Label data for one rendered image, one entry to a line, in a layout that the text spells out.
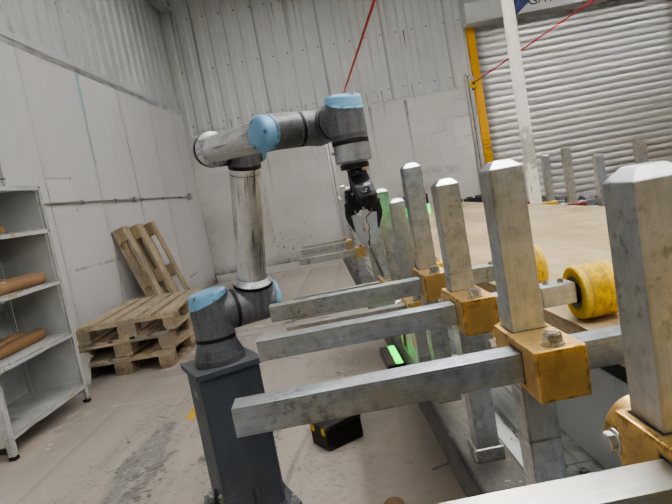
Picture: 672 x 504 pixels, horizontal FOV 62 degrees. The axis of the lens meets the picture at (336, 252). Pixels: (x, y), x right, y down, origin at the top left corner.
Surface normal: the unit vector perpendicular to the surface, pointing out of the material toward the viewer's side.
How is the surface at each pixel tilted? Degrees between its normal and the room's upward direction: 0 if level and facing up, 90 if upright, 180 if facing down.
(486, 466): 0
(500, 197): 90
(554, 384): 90
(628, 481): 0
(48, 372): 90
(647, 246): 90
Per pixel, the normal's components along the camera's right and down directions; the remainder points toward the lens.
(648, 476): -0.18, -0.98
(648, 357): -0.98, 0.18
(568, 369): 0.04, 0.10
